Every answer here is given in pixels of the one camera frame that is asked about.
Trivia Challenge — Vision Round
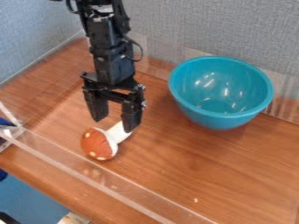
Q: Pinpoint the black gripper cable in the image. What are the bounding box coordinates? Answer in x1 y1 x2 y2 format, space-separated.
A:
122 36 145 63

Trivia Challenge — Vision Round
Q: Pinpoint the blue plastic bowl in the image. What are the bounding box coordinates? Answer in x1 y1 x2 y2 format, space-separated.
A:
168 56 273 130

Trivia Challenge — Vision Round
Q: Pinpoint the clear acrylic barrier wall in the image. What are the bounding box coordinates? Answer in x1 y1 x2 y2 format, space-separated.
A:
0 28 299 224

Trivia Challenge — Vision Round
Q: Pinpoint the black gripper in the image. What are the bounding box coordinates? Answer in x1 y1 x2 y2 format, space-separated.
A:
80 43 145 133

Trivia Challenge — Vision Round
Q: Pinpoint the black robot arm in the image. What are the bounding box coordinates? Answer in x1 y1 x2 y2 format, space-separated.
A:
52 0 145 132

